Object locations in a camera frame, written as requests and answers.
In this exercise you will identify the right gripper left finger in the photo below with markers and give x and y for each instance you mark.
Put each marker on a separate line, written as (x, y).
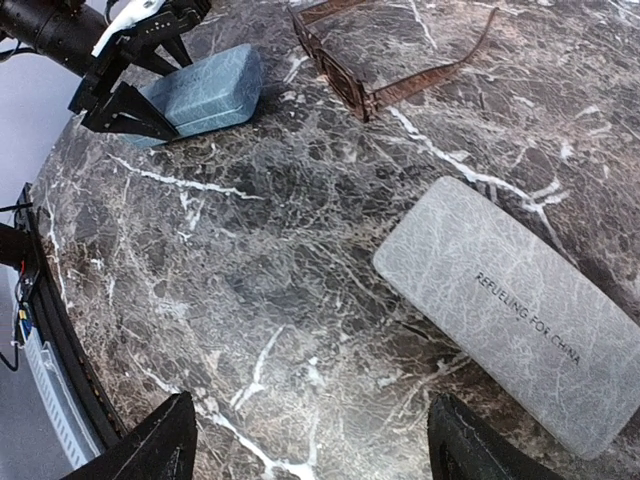
(162, 446)

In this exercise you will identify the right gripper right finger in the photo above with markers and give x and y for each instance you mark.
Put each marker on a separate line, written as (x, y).
(464, 446)

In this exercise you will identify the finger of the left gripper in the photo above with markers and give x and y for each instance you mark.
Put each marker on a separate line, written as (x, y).
(174, 46)
(127, 111)

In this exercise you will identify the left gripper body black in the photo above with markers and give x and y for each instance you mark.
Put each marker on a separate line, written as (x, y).
(99, 93)

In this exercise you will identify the blue-grey glasses case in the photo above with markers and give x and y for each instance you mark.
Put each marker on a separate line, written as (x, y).
(214, 93)

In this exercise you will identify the beige glasses case teal lining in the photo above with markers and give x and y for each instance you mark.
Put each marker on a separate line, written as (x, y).
(542, 330)

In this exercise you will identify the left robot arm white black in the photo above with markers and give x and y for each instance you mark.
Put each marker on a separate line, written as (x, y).
(63, 31)

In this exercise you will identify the brown sunglasses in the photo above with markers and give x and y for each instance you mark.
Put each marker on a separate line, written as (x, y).
(369, 63)

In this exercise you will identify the black front rail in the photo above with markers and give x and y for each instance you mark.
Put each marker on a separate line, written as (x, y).
(53, 323)

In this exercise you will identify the white slotted cable duct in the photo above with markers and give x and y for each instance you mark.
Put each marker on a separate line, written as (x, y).
(77, 438)

